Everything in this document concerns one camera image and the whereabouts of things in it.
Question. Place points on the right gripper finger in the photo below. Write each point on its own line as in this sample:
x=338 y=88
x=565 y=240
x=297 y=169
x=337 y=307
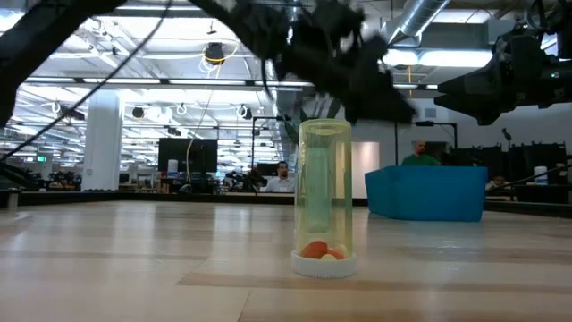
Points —
x=482 y=105
x=480 y=76

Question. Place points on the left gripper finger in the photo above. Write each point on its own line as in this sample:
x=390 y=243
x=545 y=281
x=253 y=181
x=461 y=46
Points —
x=393 y=105
x=354 y=109

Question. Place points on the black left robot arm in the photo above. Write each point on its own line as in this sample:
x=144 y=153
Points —
x=40 y=40

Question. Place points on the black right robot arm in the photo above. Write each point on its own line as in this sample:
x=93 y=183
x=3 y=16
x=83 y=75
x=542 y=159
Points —
x=565 y=89

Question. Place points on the blue plastic basket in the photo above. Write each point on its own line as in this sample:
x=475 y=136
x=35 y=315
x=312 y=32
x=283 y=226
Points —
x=426 y=194

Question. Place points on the white pill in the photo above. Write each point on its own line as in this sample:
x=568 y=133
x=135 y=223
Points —
x=328 y=257
x=343 y=249

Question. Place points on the small orange pill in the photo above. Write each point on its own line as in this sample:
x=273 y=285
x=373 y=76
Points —
x=336 y=253

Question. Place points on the person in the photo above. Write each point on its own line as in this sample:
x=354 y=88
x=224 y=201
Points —
x=281 y=179
x=498 y=182
x=420 y=156

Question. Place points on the long ceiling light strip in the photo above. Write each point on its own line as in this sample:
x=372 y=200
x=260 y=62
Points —
x=201 y=82

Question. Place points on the yellow bottle with orange pills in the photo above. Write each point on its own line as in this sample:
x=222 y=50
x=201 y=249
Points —
x=324 y=268

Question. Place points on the black monitor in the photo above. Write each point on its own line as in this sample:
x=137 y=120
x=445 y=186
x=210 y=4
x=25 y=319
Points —
x=187 y=154

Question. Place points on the white container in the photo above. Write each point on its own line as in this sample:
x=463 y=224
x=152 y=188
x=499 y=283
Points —
x=172 y=167

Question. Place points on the white square pillar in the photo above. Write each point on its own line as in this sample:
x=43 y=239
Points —
x=103 y=152

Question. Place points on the black camera on stand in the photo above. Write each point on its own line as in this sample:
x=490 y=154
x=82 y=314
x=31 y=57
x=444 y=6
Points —
x=506 y=133

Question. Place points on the silver slanted ventilation duct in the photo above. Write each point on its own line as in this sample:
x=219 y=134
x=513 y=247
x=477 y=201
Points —
x=420 y=15

